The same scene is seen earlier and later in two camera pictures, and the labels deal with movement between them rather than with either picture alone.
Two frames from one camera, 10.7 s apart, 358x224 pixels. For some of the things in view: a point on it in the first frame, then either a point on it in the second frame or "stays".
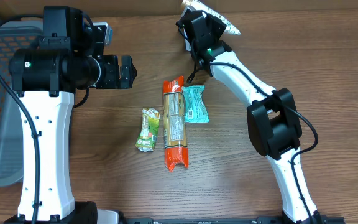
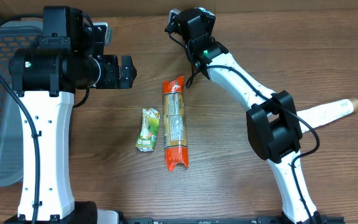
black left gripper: (125, 71) stays
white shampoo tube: (197, 5) to (311, 118)
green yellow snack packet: (146, 140) stays
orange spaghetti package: (174, 123) stays
